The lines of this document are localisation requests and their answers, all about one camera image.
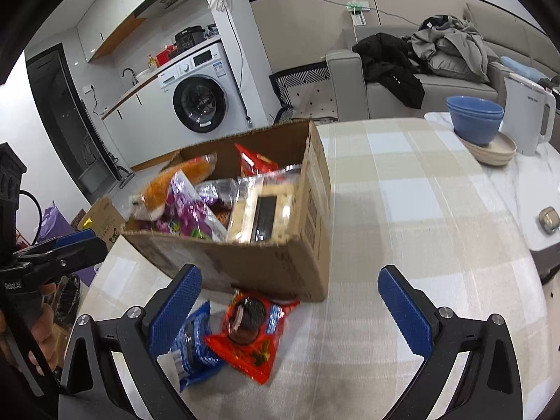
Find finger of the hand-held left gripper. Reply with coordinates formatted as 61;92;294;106
13;229;108;287

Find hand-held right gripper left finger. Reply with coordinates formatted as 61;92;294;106
59;264;203;420

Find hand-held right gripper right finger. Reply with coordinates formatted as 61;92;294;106
377;265;523;420

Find blue cookie packet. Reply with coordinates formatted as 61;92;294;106
156;301;226;392

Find red cookie packet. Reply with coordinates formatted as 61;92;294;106
205;289;302;386

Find pink candy packet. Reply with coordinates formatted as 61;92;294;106
155;173;228;241

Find brown cardboard box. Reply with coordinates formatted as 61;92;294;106
120;120;332;302

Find orange cake packet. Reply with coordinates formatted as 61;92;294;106
129;153;218;222

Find beige cracker packet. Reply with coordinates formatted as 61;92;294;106
226;164;302;244

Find purple white snack packet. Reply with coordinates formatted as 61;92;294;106
197;179;239;228

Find person's left hand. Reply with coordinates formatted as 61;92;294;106
26;283;60;375

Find purple bag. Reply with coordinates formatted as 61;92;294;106
37;201;101;285

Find small printed cardboard box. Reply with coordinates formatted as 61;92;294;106
76;195;127;250

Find black door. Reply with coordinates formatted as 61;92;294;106
25;44;127;204

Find white kitchen base cabinet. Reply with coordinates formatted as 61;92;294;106
101;74;176;169

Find small metal tin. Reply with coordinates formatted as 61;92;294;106
538;207;560;233

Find red white noodle packet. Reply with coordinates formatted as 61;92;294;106
235;143;281;179

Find beige bowl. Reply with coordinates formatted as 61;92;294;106
457;131;518;167

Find blue bowl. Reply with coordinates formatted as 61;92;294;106
446;95;505;123
448;111;504;147

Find white washing machine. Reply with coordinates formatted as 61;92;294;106
156;43;251;135

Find white upper kitchen cabinet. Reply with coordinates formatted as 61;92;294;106
76;0;202;64

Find white electric kettle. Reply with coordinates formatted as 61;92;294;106
499;74;557;156

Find black basket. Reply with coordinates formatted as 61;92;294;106
175;27;206;51

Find grey sofa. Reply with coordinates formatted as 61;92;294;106
328;2;560;121

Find black white patterned cushion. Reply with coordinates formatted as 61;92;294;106
268;62;337;124

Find black jacket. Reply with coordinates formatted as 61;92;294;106
352;33;426;110

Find grey jacket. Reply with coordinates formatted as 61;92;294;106
409;14;499;84

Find light blue cloth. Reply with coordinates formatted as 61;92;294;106
500;55;545;80

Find white wall power strip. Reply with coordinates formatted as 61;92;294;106
345;1;372;26

